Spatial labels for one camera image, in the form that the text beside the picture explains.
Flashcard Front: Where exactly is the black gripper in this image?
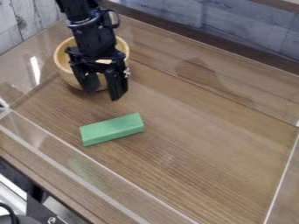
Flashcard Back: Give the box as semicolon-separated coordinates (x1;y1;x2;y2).
65;11;128;101

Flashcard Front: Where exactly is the wooden bowl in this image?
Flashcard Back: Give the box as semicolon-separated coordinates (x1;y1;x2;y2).
53;37;129;90

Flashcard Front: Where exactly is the green rectangular block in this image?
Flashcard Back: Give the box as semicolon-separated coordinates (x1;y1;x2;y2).
78;113;145;146

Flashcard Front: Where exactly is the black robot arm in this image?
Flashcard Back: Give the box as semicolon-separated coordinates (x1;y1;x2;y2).
54;0;128;101

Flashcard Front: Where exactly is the clear acrylic tray wall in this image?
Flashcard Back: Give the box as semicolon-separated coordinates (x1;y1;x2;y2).
0;98;199;224

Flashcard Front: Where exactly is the black table frame bracket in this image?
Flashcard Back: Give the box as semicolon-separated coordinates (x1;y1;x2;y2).
25;193;76;224

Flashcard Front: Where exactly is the black cable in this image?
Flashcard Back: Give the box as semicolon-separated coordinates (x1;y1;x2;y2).
0;202;20;224

